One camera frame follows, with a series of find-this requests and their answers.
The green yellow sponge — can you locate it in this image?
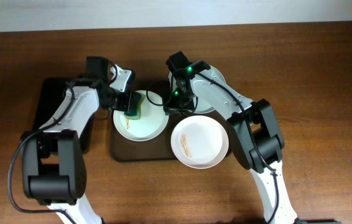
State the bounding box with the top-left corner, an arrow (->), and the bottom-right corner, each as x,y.
124,91 -> 146,120

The white plate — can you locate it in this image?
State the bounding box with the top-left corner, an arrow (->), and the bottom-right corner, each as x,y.
113,99 -> 169,141
170,115 -> 229,169

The pale green stained plate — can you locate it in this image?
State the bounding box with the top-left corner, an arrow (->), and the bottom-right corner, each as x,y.
167,64 -> 226,114

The white plate front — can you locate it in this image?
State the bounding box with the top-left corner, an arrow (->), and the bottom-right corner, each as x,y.
170,115 -> 229,169

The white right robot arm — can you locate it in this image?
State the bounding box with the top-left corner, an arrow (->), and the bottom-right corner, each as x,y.
166,58 -> 299,224

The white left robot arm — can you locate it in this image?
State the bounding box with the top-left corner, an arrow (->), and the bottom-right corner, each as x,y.
18,63 -> 137,223

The brown serving tray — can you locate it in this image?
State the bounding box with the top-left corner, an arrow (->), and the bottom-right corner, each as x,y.
109,80 -> 228,162

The black rectangular tray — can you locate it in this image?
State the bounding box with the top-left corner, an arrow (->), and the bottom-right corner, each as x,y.
32,78 -> 94,154

